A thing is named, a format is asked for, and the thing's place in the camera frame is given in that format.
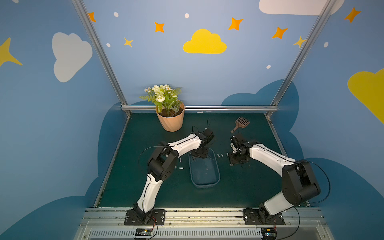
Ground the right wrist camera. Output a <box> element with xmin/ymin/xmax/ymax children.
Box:
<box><xmin>231</xmin><ymin>134</ymin><xmax>247</xmax><ymax>152</ymax></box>

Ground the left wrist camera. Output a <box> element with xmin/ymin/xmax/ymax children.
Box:
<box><xmin>200</xmin><ymin>128</ymin><xmax>215</xmax><ymax>146</ymax></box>

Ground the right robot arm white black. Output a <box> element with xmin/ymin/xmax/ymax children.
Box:
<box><xmin>229</xmin><ymin>142</ymin><xmax>321</xmax><ymax>225</ymax></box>

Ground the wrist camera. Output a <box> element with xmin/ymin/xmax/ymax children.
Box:
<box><xmin>231</xmin><ymin>134</ymin><xmax>247</xmax><ymax>152</ymax></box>
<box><xmin>200</xmin><ymin>128</ymin><xmax>215</xmax><ymax>146</ymax></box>

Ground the left aluminium frame post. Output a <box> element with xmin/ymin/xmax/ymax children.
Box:
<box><xmin>72</xmin><ymin>0</ymin><xmax>132</xmax><ymax>118</ymax></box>

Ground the aluminium back crossbar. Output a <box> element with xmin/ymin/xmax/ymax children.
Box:
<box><xmin>121</xmin><ymin>105</ymin><xmax>279</xmax><ymax>112</ymax></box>

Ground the clear plastic storage box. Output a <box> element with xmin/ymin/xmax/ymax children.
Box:
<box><xmin>189</xmin><ymin>149</ymin><xmax>221</xmax><ymax>189</ymax></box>

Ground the green table mat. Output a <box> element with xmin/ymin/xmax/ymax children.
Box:
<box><xmin>99</xmin><ymin>113</ymin><xmax>282</xmax><ymax>208</ymax></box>

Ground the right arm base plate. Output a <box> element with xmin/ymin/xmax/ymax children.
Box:
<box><xmin>243</xmin><ymin>208</ymin><xmax>285</xmax><ymax>226</ymax></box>

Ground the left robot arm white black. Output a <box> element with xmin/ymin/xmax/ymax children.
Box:
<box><xmin>133</xmin><ymin>129</ymin><xmax>214</xmax><ymax>224</ymax></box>

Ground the aluminium front rail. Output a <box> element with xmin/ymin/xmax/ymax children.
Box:
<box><xmin>74</xmin><ymin>208</ymin><xmax>334</xmax><ymax>240</ymax></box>

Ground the terracotta flower pot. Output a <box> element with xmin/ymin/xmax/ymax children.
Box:
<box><xmin>156</xmin><ymin>103</ymin><xmax>185</xmax><ymax>132</ymax></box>

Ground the controller board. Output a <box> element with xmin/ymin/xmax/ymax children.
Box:
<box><xmin>135</xmin><ymin>228</ymin><xmax>152</xmax><ymax>238</ymax></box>
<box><xmin>261</xmin><ymin>228</ymin><xmax>277</xmax><ymax>240</ymax></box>

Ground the white flowers green plant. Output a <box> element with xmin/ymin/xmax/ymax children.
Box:
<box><xmin>140</xmin><ymin>84</ymin><xmax>183</xmax><ymax>118</ymax></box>

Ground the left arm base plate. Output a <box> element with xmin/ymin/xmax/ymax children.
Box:
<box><xmin>124</xmin><ymin>209</ymin><xmax>166</xmax><ymax>226</ymax></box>

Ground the small brown slotted scoop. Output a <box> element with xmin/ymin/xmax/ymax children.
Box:
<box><xmin>231</xmin><ymin>117</ymin><xmax>250</xmax><ymax>133</ymax></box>

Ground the left controller board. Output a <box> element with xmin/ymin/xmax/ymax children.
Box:
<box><xmin>135</xmin><ymin>228</ymin><xmax>152</xmax><ymax>238</ymax></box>

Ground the right aluminium frame post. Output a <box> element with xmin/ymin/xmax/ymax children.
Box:
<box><xmin>270</xmin><ymin>0</ymin><xmax>337</xmax><ymax>112</ymax></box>

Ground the right controller board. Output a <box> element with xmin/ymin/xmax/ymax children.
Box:
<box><xmin>261</xmin><ymin>228</ymin><xmax>277</xmax><ymax>240</ymax></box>

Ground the aluminium frame post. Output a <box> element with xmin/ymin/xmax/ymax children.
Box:
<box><xmin>270</xmin><ymin>0</ymin><xmax>337</xmax><ymax>112</ymax></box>
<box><xmin>72</xmin><ymin>0</ymin><xmax>132</xmax><ymax>118</ymax></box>

